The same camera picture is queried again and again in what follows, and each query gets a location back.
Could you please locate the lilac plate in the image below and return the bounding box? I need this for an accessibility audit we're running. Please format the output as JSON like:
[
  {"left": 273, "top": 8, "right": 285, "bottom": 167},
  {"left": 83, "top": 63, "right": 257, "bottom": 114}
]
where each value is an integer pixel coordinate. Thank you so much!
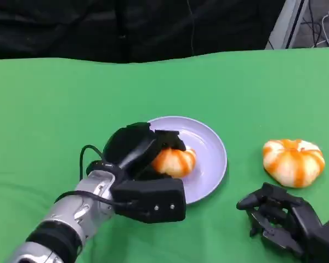
[{"left": 146, "top": 116, "right": 228, "bottom": 205}]

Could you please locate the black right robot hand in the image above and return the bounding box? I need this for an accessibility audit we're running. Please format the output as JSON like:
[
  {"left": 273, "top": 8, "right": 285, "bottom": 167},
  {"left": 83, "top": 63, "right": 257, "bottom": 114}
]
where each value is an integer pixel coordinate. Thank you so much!
[{"left": 236, "top": 182, "right": 329, "bottom": 258}]

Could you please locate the black backdrop curtain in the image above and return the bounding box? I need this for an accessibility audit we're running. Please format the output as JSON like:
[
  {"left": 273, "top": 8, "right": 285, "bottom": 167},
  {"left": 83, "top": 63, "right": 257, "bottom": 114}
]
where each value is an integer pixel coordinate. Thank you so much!
[{"left": 0, "top": 0, "right": 287, "bottom": 64}]

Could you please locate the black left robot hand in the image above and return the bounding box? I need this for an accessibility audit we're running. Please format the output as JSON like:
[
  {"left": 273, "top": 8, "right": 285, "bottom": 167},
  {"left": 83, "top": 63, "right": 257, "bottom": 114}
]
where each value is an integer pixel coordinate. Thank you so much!
[{"left": 103, "top": 122, "right": 187, "bottom": 181}]

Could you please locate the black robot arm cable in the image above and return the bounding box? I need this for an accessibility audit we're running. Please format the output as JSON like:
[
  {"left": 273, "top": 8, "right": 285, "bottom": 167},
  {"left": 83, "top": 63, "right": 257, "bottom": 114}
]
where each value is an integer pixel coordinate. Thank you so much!
[{"left": 54, "top": 144, "right": 135, "bottom": 207}]

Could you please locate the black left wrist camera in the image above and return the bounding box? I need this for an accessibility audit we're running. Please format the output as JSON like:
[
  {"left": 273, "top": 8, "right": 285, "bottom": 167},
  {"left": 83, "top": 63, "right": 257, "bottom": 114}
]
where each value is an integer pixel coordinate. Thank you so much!
[{"left": 110, "top": 178, "right": 187, "bottom": 224}]

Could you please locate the orange white toy bread roll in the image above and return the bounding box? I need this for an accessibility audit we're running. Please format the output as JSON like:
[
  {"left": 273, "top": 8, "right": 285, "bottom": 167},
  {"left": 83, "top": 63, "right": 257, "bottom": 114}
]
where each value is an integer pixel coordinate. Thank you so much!
[
  {"left": 150, "top": 146, "right": 197, "bottom": 178},
  {"left": 262, "top": 139, "right": 326, "bottom": 188}
]

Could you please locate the thin black hanging cable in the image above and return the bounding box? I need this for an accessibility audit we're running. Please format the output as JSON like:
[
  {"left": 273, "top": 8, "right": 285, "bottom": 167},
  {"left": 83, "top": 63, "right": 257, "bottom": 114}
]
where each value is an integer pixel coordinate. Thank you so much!
[{"left": 188, "top": 0, "right": 196, "bottom": 55}]

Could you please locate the green table cloth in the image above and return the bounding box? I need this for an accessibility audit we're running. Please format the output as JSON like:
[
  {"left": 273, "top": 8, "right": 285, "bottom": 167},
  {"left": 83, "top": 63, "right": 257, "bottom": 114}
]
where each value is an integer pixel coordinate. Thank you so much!
[{"left": 0, "top": 46, "right": 329, "bottom": 263}]

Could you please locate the grey metal frame post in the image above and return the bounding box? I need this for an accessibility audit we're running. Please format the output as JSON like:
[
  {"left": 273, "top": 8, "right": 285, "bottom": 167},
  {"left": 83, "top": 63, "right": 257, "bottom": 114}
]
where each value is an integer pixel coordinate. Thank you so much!
[{"left": 264, "top": 0, "right": 309, "bottom": 50}]

